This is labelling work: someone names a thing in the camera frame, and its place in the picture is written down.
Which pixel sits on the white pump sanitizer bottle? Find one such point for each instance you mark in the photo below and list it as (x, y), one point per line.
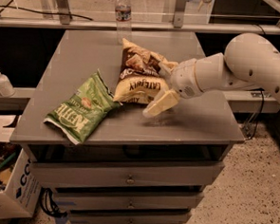
(6, 88)

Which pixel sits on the clear plastic water bottle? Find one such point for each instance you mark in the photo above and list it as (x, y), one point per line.
(123, 19)

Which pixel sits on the brown Late July chip bag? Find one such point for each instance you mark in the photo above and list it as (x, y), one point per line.
(139, 80)

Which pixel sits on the green Kettle jalapeno chip bag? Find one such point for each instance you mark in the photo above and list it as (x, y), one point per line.
(79, 116)

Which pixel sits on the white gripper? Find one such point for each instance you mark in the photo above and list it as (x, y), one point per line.
(184, 79)

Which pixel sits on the white cardboard box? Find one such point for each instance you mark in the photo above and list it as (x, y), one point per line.
(21, 194)

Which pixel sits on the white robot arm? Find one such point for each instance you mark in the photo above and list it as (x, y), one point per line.
(248, 60)

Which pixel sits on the grey drawer cabinet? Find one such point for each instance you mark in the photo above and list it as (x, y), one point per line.
(131, 170)

